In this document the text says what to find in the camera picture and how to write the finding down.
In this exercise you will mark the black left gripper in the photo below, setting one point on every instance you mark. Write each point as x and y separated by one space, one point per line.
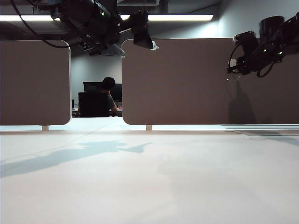
105 25

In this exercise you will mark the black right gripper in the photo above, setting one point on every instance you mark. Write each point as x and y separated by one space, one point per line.
250 44

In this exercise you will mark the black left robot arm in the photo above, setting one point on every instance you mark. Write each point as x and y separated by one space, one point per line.
72 11

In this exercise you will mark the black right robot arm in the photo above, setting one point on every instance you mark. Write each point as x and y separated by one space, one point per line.
271 25

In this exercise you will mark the seated person in background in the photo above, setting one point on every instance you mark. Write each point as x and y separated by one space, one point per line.
109 82

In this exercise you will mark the black computer monitor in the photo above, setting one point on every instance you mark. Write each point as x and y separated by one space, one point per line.
118 92

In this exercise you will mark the long ceiling light strip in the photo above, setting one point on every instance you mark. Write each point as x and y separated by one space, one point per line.
180 17

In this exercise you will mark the right grey desk divider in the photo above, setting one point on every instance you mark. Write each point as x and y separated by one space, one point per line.
175 88

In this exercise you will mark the grey desk divider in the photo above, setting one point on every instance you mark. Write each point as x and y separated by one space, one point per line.
175 88
35 88

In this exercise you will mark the black office chair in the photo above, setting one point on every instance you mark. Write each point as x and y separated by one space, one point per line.
92 105

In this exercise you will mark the left grey desk divider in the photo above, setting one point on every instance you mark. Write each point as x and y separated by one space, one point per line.
35 88

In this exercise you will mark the white partition support post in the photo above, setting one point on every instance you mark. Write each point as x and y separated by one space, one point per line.
149 127
45 128

